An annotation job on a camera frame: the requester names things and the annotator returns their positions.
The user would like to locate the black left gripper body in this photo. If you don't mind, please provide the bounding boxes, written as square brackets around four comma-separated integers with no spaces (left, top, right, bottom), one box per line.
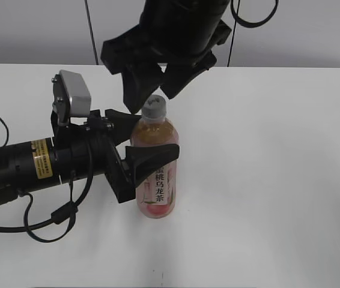
[50,110,136,203]

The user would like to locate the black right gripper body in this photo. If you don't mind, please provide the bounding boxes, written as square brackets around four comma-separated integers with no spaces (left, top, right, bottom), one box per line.
[100,1,231,74]

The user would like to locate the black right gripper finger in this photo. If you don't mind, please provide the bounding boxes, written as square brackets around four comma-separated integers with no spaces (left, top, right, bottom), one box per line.
[160,62,211,100]
[121,62,163,114]

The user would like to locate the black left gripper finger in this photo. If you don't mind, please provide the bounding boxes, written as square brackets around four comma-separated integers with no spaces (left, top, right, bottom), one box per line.
[105,109,141,146]
[125,143,180,188]

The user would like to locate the white bottle cap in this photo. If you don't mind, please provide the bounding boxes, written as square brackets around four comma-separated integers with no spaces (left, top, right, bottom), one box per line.
[141,94,166,120]

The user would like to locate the peach oolong tea bottle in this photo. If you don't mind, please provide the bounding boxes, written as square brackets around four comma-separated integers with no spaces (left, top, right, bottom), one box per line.
[130,115,180,220]

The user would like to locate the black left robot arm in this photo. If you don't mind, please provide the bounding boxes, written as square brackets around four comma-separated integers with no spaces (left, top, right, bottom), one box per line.
[0,109,180,205]

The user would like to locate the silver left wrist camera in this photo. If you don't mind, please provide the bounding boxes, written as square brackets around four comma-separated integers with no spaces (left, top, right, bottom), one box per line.
[52,70,91,127]

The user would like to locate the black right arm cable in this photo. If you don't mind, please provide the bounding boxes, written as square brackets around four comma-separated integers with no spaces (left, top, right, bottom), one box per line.
[225,0,280,67]

